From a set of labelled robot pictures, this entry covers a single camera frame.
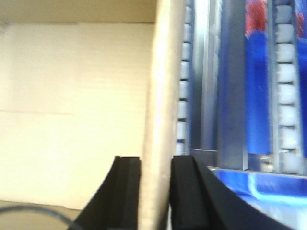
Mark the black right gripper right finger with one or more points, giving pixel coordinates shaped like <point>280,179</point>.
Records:
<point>200,201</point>

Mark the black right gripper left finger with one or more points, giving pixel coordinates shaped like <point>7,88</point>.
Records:
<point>114,206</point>

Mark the brown cardboard box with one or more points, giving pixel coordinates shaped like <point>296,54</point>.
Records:
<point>82,81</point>

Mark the grey roller track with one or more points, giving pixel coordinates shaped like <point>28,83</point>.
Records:
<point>185,73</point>
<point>284,88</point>

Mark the blue plastic bin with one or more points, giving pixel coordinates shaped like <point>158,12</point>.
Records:
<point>259,180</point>

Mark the grey roller track right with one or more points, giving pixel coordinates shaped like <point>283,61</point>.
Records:
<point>284,88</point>

